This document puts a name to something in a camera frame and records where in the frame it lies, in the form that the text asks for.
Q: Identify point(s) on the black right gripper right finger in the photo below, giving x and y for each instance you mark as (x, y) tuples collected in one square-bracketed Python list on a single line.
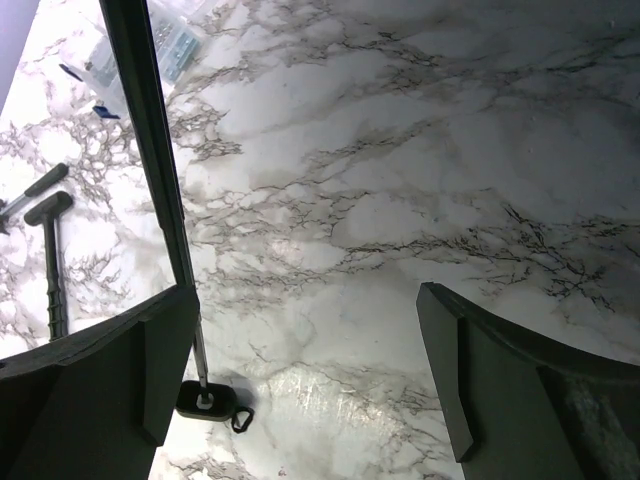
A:
[(519, 405)]

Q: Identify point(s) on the dark green folding umbrella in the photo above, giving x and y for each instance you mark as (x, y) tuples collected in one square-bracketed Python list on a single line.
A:
[(150, 150)]

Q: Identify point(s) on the clear plastic screw organizer box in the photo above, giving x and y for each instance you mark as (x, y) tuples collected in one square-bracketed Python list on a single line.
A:
[(116, 46)]

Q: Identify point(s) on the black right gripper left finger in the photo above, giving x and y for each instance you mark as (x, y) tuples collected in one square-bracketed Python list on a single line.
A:
[(97, 403)]

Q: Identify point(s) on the black rubber mallet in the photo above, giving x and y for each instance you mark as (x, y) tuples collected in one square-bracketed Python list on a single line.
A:
[(46, 214)]

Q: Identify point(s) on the small steel claw hammer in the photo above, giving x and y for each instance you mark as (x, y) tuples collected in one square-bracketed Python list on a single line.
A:
[(53, 176)]

